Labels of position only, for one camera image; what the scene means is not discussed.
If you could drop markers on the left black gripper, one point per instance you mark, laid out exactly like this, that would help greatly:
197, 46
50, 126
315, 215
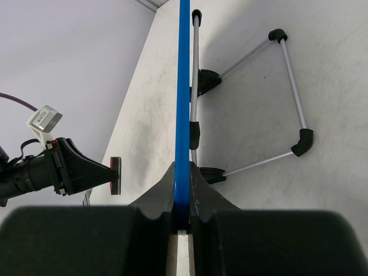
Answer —
77, 172

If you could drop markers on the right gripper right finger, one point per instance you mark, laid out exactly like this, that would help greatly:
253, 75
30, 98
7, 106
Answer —
226, 240

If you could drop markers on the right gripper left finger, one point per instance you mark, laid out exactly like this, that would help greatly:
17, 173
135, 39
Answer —
137, 239

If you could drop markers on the red bone-shaped eraser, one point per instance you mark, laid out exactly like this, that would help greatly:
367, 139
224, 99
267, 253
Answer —
115, 184

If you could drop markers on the blue framed whiteboard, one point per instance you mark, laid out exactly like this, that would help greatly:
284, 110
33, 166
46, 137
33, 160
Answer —
182, 135

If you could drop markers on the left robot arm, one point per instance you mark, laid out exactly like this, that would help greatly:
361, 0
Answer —
6, 193

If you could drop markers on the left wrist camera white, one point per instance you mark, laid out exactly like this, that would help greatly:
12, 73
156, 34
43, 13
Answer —
42, 122

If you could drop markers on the whiteboard wire stand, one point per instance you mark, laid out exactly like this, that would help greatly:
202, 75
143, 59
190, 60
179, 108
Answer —
248, 114

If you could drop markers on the left aluminium frame post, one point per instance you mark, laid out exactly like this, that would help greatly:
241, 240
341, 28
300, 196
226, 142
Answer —
152, 5

